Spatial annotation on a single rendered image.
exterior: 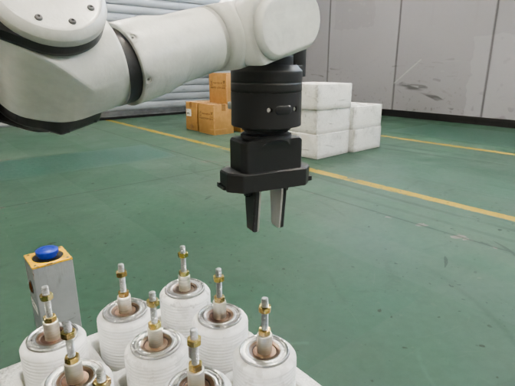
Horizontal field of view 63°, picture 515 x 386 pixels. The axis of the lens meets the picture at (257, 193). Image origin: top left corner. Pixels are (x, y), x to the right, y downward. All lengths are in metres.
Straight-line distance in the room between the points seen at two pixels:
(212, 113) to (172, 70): 3.87
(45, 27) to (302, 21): 0.27
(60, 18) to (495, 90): 5.42
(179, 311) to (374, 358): 0.51
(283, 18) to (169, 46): 0.13
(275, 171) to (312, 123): 2.62
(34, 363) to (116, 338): 0.12
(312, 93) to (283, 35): 2.65
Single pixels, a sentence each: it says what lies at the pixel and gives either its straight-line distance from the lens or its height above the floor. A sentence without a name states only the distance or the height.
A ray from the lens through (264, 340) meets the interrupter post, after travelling 0.65.
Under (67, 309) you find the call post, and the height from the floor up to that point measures 0.21.
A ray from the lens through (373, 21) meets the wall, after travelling 6.47.
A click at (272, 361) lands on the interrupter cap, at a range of 0.65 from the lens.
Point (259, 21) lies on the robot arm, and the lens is 0.44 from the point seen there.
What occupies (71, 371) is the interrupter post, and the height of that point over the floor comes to 0.27.
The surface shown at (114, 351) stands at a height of 0.20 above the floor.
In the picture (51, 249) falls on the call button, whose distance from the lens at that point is 0.88.
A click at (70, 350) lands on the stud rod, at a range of 0.64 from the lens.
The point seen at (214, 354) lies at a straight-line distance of 0.73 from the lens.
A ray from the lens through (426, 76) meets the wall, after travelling 5.98.
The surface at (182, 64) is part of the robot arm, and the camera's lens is 0.40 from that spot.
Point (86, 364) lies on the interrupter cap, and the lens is 0.69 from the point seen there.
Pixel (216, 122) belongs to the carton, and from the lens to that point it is 4.27.
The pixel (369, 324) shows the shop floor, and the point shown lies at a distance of 1.21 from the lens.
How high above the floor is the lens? 0.66
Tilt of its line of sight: 17 degrees down
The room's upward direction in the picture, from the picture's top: straight up
